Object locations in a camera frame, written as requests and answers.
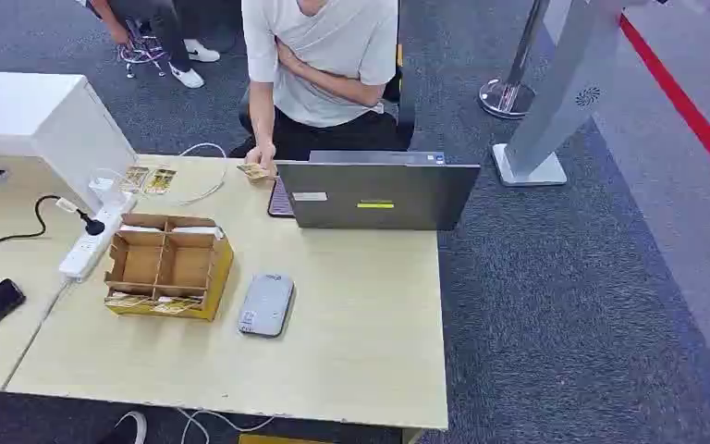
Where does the chrome stanchion post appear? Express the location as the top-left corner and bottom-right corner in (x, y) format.
(478, 0), (554, 121)

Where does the black chair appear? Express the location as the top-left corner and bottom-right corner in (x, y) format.
(383, 0), (419, 150)

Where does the grey flat card reader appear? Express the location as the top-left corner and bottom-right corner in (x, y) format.
(237, 273), (296, 339)

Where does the white power strip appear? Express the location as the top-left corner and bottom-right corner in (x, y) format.
(58, 191), (140, 284)

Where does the wooden card box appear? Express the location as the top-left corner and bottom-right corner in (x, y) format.
(103, 212), (236, 323)

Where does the white cable under desk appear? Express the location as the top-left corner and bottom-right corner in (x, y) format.
(173, 406), (277, 444)

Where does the black plug with cable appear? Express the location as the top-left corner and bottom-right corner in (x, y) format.
(0, 194), (107, 254)

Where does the chrome stool base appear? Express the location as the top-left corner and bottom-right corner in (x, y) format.
(116, 19), (168, 80)

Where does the clear plastic wrapper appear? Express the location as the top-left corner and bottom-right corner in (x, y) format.
(88, 167), (128, 208)

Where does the white cabinet box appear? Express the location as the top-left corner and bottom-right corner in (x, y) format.
(0, 70), (140, 214)

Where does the stack of white cards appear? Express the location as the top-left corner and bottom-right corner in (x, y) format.
(117, 223), (226, 241)

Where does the printed yellow card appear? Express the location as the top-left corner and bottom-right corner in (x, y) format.
(144, 167), (178, 197)
(236, 162), (271, 183)
(118, 166), (151, 195)

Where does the person in white shirt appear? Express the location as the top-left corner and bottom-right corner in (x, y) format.
(230, 0), (418, 163)

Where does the yellow box edge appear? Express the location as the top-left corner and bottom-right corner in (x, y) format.
(238, 434), (335, 444)

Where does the person in dark clothes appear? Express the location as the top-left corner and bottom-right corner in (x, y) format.
(75, 0), (222, 91)

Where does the stack of printed cards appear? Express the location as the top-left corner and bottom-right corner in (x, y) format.
(104, 292), (205, 316)

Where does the person's right hand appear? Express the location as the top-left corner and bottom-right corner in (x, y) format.
(243, 142), (278, 185)

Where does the grey kiosk stand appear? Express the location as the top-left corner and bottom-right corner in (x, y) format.
(491, 0), (627, 188)

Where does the dark grey laptop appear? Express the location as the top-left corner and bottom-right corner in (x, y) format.
(266, 150), (483, 232)

